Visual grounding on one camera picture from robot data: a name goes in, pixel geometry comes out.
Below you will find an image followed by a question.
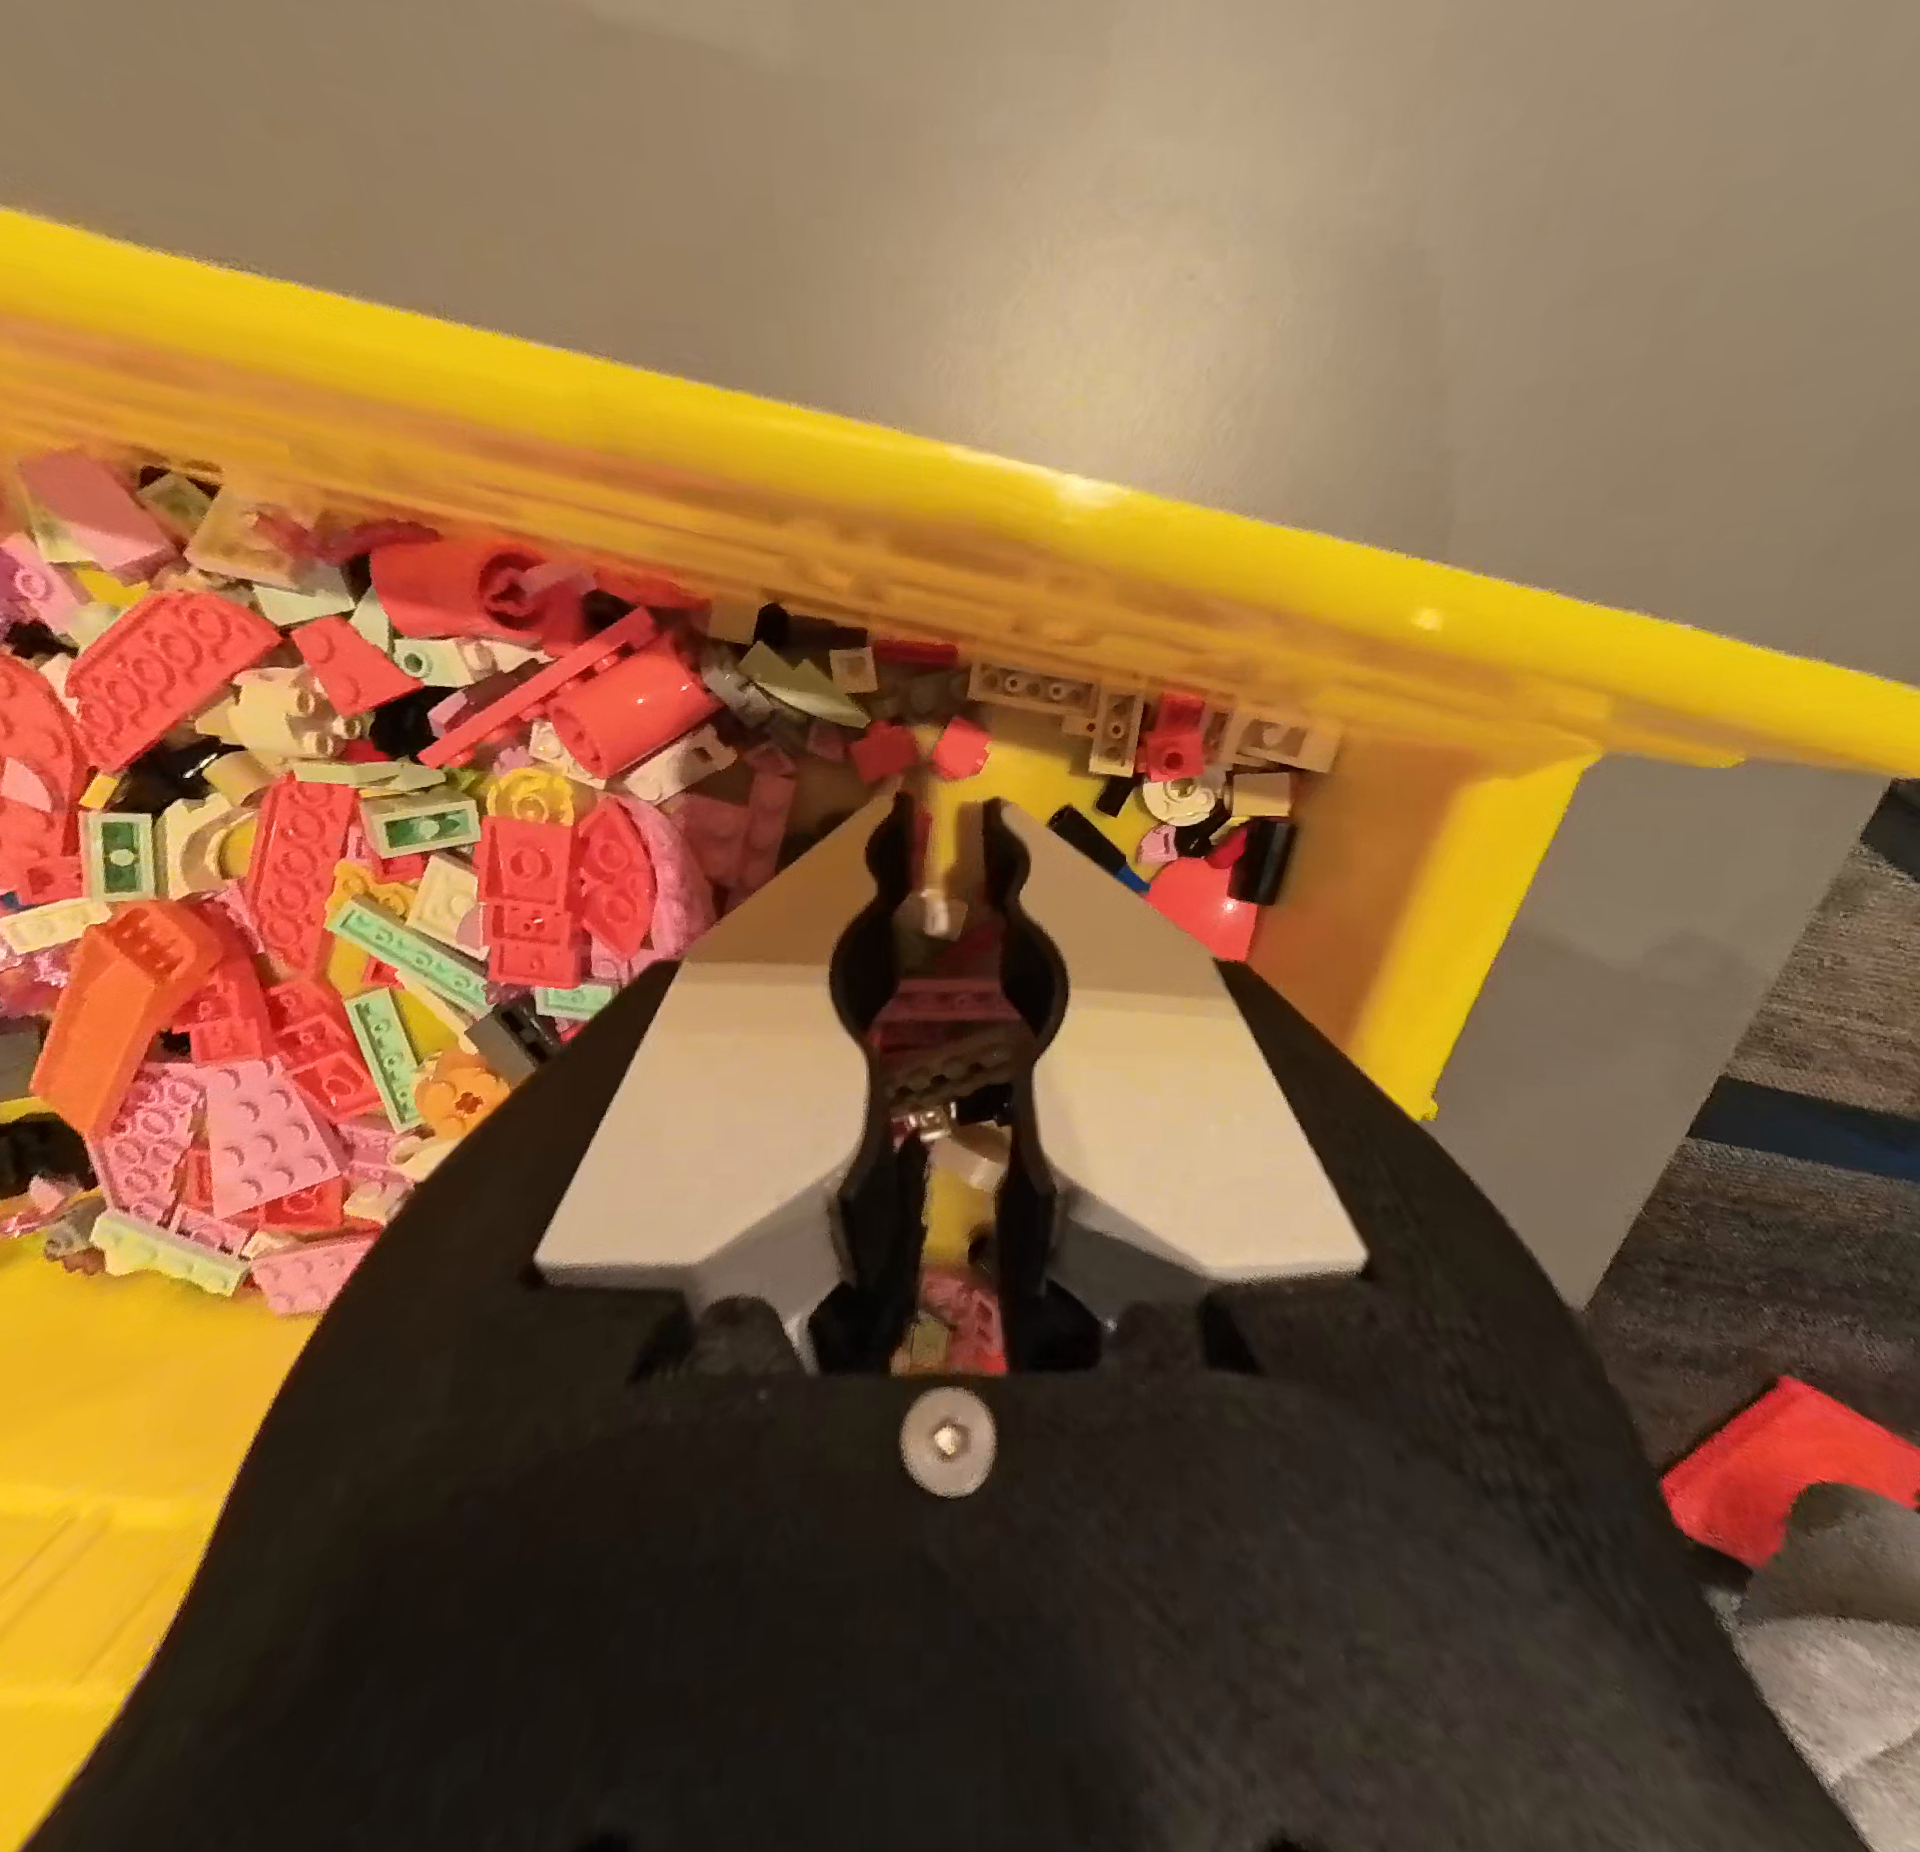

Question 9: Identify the grey desk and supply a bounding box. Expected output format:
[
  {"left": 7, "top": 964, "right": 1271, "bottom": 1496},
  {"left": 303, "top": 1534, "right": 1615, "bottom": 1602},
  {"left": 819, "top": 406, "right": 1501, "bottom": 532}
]
[{"left": 0, "top": 0, "right": 1920, "bottom": 1305}]

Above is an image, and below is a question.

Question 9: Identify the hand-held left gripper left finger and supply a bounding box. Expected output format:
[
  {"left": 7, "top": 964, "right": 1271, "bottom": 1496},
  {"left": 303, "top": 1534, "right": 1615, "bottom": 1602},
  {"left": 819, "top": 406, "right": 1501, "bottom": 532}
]
[{"left": 532, "top": 793, "right": 933, "bottom": 1375}]

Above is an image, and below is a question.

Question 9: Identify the red plastic object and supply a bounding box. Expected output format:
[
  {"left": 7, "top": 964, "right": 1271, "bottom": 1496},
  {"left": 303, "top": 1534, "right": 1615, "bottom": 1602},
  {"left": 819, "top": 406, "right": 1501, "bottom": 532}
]
[{"left": 1657, "top": 1375, "right": 1920, "bottom": 1569}]

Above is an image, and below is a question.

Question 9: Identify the person's grey clothing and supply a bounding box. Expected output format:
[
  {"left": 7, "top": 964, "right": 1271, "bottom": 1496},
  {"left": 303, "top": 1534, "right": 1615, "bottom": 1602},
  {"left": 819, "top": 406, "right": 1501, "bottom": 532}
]
[{"left": 1708, "top": 1481, "right": 1920, "bottom": 1852}]

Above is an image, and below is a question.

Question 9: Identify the pile of toy bricks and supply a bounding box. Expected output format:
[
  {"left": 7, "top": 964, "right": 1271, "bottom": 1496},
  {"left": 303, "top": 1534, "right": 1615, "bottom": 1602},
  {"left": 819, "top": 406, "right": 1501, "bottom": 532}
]
[{"left": 0, "top": 449, "right": 1304, "bottom": 1314}]

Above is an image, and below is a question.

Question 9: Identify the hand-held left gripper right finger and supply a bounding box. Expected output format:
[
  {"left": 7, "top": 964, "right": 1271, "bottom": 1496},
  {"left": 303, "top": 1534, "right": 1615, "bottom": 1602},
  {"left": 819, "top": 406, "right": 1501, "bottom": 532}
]
[{"left": 972, "top": 799, "right": 1372, "bottom": 1375}]

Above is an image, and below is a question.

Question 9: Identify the yellow plastic bin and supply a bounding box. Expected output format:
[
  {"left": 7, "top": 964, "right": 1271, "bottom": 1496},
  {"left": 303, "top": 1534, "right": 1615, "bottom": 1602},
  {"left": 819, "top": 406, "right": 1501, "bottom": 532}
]
[{"left": 0, "top": 205, "right": 1920, "bottom": 1809}]

